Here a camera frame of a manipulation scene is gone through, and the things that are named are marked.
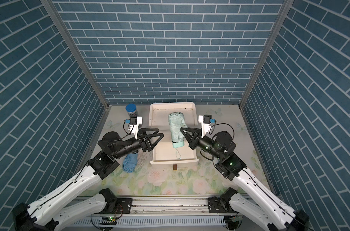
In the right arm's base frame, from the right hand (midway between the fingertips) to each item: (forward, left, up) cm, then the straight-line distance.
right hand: (184, 130), depth 61 cm
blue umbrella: (-4, +32, -31) cm, 45 cm away
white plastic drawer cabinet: (+20, +16, -12) cm, 28 cm away
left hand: (-3, +9, -1) cm, 9 cm away
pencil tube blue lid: (+25, +36, -15) cm, 47 cm away
